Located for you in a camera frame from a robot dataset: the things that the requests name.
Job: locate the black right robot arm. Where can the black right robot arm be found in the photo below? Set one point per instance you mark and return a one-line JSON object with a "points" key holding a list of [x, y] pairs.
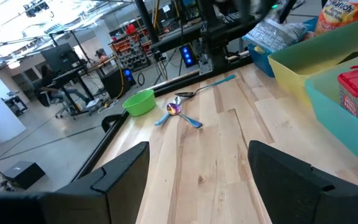
{"points": [[213, 34]]}

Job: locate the green translucent tray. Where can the green translucent tray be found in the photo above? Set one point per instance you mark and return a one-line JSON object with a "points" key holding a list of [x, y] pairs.
{"points": [[337, 124]]}

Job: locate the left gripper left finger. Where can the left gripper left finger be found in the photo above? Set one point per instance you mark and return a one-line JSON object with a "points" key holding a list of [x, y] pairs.
{"points": [[73, 202]]}

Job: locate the storage shelf with bins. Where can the storage shelf with bins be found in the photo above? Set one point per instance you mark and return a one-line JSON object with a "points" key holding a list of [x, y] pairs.
{"points": [[130, 53]]}

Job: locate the orange red noodle packet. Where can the orange red noodle packet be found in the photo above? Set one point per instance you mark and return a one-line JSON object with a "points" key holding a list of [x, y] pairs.
{"points": [[337, 14]]}

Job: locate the black aluminium table frame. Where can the black aluminium table frame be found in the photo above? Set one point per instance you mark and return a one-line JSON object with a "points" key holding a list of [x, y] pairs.
{"points": [[104, 146]]}

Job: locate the black floor box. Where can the black floor box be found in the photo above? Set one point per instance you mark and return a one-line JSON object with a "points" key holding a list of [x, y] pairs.
{"points": [[23, 174]]}

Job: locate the blue white snack packet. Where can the blue white snack packet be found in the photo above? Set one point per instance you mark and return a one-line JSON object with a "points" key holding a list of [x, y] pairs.
{"points": [[272, 34]]}

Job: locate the black metal spoon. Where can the black metal spoon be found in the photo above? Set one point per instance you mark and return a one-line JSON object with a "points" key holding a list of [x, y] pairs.
{"points": [[350, 57]]}

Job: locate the black office desk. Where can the black office desk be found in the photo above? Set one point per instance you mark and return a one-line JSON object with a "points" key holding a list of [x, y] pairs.
{"points": [[73, 74]]}

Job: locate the green plastic bowl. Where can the green plastic bowl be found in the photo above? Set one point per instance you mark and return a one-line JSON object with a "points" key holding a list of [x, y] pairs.
{"points": [[140, 104]]}

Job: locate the yellow translucent tray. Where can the yellow translucent tray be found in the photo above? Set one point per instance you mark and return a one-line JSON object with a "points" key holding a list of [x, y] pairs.
{"points": [[306, 56]]}

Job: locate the dark teal tray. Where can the dark teal tray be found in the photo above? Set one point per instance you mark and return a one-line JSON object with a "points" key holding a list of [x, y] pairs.
{"points": [[261, 60]]}

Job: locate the black tower with blue lights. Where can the black tower with blue lights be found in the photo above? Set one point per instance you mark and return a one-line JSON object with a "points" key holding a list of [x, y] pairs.
{"points": [[187, 56]]}

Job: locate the pink paint case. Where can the pink paint case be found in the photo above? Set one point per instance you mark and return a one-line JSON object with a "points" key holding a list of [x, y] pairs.
{"points": [[356, 81]]}

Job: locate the black computer monitor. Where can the black computer monitor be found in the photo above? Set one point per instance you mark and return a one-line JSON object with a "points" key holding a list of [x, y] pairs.
{"points": [[61, 57]]}

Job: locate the seated person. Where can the seated person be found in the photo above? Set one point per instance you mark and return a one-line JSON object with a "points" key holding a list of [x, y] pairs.
{"points": [[47, 84]]}

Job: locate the person behind desk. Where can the person behind desk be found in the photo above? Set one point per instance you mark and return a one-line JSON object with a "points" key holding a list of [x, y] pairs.
{"points": [[101, 56]]}

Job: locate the grey office chair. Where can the grey office chair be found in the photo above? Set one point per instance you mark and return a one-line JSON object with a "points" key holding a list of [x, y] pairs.
{"points": [[62, 107]]}

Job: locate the black cabinet with blue light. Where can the black cabinet with blue light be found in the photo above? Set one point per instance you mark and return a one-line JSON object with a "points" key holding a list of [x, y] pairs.
{"points": [[115, 82]]}

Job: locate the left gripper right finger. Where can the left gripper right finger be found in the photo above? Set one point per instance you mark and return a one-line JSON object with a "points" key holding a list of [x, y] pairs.
{"points": [[291, 199]]}

